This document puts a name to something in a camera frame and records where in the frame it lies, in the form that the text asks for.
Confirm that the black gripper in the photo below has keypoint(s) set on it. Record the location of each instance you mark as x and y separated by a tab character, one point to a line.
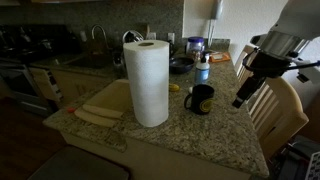
266	65

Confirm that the blue pump bottle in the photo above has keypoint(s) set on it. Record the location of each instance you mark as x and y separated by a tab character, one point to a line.
202	73

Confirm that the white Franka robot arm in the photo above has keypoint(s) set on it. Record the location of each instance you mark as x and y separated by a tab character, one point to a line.
296	20

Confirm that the dark blue bowl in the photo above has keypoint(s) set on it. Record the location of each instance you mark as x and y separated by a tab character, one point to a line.
180	65

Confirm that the black mug yellow logo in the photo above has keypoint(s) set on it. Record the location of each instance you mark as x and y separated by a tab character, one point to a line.
201	100

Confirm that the large light wooden chair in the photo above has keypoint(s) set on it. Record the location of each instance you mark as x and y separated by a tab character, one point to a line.
283	113

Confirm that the orange flat package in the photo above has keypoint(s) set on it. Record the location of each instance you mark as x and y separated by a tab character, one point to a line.
220	57

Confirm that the small white object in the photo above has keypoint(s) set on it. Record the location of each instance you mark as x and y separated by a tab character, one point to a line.
190	89

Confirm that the small yellow object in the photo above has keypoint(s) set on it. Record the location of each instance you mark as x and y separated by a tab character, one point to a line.
174	87

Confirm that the clear jar blue lid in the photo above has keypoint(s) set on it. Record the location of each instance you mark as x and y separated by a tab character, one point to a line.
195	45

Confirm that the grey bag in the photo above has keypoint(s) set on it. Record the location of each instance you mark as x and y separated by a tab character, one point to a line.
293	160

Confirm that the white paper towel roll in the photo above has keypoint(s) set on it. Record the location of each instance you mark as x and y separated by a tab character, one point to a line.
148	86

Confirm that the white grid panel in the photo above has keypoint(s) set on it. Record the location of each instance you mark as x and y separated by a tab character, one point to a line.
314	166

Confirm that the wooden utensil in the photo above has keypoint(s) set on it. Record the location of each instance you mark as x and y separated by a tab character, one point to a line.
147	30

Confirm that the silver metal pot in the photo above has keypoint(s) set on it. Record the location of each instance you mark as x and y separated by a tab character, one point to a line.
131	36

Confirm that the large wooden cutting board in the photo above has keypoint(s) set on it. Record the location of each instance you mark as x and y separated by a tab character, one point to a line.
110	98

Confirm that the small wooden cutting board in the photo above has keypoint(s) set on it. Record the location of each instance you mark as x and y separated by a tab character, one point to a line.
93	118

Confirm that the curved metal faucet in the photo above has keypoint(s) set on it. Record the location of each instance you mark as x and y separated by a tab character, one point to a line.
98	30

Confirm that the small red object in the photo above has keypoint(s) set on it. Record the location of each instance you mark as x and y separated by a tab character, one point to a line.
71	110

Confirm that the dark padded stool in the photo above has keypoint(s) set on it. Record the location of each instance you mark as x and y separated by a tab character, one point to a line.
76	165

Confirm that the beige striped dish towel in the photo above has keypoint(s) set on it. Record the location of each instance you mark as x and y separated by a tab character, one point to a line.
45	83

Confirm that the black stove top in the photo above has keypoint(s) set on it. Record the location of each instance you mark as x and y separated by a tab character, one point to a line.
30	41

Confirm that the oven front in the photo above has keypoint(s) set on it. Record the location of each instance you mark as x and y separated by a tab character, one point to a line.
20	86

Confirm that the white wall outlet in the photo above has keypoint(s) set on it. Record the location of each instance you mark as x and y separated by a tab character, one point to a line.
152	35
171	37

